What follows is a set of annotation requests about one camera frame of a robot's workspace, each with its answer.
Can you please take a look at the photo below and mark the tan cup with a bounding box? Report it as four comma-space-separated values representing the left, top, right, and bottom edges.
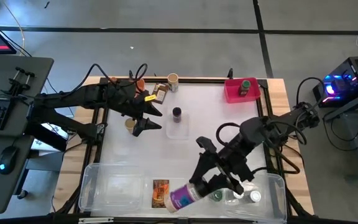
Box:
167, 73, 180, 93

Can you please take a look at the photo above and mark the black clamp stand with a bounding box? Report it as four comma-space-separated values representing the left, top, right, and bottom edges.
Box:
1, 66, 37, 98

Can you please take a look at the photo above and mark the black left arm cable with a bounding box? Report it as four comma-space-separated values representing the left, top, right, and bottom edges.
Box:
63, 63, 149, 96

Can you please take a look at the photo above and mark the black computer mouse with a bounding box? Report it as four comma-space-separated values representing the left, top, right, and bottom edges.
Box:
0, 145, 20, 175

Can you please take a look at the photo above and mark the purple label jar black lid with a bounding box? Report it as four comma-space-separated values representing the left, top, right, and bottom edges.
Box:
163, 182, 209, 214

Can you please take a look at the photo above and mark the orange plastic bin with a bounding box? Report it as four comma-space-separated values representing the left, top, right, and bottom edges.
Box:
108, 76, 147, 94

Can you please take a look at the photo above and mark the orange label jar black lid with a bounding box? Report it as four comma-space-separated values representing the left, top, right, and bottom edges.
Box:
172, 106, 183, 124

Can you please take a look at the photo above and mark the green lid herb jar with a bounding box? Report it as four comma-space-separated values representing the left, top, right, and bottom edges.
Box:
209, 189, 224, 202
238, 79, 252, 97

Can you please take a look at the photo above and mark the orange taco mix packet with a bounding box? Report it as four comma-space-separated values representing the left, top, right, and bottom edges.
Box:
151, 179, 170, 208

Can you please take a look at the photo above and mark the silver metal bracket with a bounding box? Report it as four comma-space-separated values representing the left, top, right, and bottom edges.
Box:
78, 217, 114, 224

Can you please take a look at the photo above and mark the white lid spice jar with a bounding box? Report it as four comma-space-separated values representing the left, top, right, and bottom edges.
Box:
244, 189, 262, 205
230, 188, 245, 202

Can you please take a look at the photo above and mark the tan lid spice jar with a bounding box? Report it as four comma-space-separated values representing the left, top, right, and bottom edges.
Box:
124, 117, 137, 134

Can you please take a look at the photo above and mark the black computer with RGB lights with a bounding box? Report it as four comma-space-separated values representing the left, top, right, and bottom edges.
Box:
312, 55, 358, 108

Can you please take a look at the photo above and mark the pink plastic bin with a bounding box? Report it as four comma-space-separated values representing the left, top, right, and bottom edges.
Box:
224, 77, 262, 104

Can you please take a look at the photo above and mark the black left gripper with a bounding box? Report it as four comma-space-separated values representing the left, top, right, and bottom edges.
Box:
106, 80, 163, 138

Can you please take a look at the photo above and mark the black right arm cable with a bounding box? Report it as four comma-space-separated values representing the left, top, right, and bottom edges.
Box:
215, 77, 326, 175

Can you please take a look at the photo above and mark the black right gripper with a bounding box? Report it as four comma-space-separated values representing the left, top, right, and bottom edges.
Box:
190, 146, 255, 195

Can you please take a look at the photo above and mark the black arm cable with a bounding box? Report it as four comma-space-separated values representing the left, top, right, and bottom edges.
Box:
63, 63, 149, 96
215, 77, 326, 175

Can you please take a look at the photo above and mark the clear plastic storage bin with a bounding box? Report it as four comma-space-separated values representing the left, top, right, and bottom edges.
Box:
223, 170, 288, 220
78, 163, 145, 213

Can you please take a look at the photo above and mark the brown spice packet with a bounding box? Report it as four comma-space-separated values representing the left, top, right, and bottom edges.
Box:
149, 82, 170, 105

